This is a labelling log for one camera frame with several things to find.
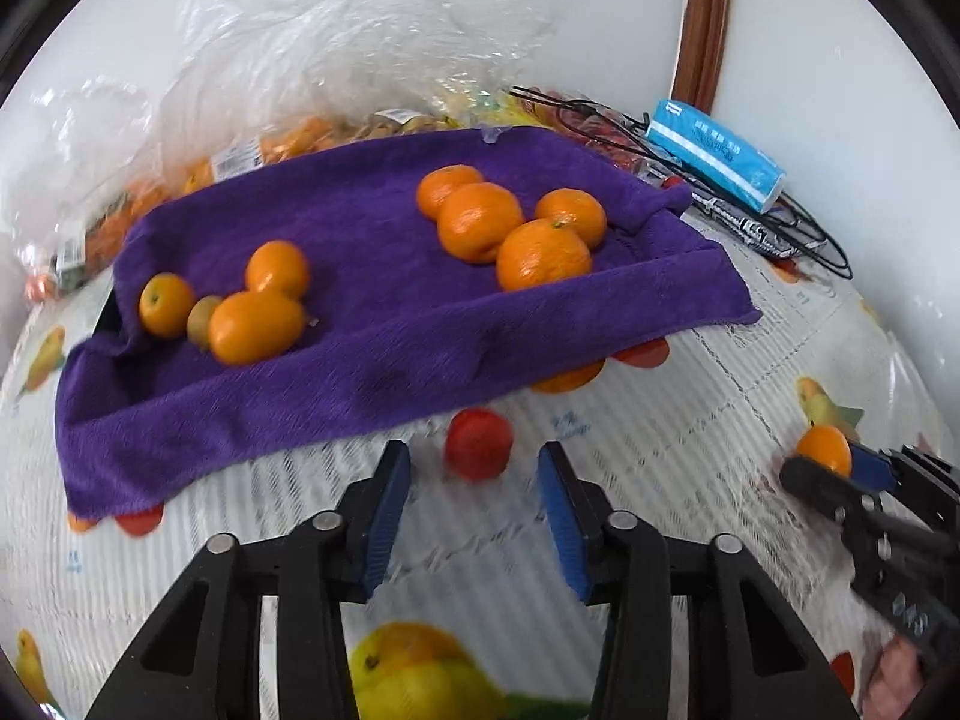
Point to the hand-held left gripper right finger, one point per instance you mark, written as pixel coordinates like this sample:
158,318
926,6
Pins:
562,525

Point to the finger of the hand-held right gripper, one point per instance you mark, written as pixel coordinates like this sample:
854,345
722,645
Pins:
874,465
832,495

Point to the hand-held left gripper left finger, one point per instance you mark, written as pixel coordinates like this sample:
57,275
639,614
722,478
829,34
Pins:
386,525

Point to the small red fruit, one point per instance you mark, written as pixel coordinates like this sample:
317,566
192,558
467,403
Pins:
478,444

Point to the large oval kumquat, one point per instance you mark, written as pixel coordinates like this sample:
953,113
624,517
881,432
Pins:
255,326

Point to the large mandarin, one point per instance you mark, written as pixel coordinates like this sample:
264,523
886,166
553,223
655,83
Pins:
544,255

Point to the small green-brown fruit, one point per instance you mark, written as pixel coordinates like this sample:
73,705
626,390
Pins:
199,322

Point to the small mandarin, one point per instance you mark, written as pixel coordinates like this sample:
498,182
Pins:
574,216

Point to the person's right hand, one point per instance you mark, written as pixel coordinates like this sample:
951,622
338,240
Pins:
892,679

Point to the fruit-printed lace tablecloth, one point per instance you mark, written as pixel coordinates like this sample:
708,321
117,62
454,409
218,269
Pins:
675,465

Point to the purple towel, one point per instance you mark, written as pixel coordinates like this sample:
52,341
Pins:
375,360

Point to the silver and black metal tool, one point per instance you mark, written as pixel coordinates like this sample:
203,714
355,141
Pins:
742,225

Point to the blue tissue packet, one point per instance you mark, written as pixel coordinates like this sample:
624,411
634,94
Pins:
712,154

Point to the clear plastic bag of mandarins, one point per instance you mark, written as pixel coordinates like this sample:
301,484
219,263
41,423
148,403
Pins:
97,225

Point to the clear plastic bag of kumquats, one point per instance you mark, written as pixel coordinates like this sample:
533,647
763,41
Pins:
315,105

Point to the clear plastic bag of yellowish fruit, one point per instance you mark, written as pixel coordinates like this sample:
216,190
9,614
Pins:
480,90

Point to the brown wooden frame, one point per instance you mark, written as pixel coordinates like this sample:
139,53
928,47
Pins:
701,22

